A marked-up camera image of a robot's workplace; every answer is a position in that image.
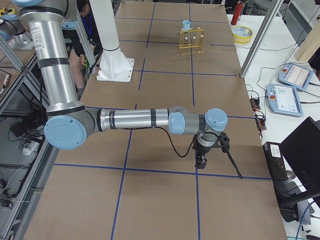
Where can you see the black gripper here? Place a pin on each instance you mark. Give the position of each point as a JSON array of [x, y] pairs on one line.
[[202, 151]]

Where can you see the light blue plastic cup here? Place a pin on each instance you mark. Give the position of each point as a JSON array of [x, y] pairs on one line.
[[186, 25]]

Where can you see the second robot arm grey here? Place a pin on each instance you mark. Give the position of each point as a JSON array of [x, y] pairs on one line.
[[14, 33]]

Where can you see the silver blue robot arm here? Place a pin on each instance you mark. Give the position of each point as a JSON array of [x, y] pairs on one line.
[[70, 123]]

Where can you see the orange black connector strip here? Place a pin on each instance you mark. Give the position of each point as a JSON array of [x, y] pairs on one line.
[[260, 117]]

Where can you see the black desktop box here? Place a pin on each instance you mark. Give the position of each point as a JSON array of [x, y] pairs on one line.
[[275, 161]]

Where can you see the lower teach pendant tablet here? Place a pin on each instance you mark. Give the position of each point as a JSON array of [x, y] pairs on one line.
[[284, 100]]

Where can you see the teach pendant tablet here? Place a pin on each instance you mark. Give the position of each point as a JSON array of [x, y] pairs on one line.
[[284, 100], [295, 75]]

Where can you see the black computer monitor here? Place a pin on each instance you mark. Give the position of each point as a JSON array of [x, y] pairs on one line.
[[301, 150]]

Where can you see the upper teach pendant tablet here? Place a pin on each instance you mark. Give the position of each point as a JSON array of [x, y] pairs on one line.
[[295, 75]]

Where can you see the yellow white tape roll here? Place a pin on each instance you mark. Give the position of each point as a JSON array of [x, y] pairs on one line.
[[241, 34]]

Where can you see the seated person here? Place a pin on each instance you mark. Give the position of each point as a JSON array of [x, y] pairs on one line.
[[77, 56]]

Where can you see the red cylindrical bottle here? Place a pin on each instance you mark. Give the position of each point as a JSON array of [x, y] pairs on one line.
[[237, 12]]

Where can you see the wooden board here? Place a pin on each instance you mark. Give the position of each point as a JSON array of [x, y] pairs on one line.
[[310, 45]]

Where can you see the white power strip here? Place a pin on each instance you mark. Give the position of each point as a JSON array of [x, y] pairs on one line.
[[29, 147]]

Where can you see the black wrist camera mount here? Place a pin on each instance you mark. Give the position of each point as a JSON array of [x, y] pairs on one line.
[[224, 142]]

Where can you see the gold wire cup holder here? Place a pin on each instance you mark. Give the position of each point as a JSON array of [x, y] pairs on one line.
[[191, 41]]

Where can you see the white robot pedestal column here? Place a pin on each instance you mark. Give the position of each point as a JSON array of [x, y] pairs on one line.
[[114, 66]]

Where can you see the aluminium frame post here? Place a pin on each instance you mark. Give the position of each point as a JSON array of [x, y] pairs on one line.
[[266, 24]]

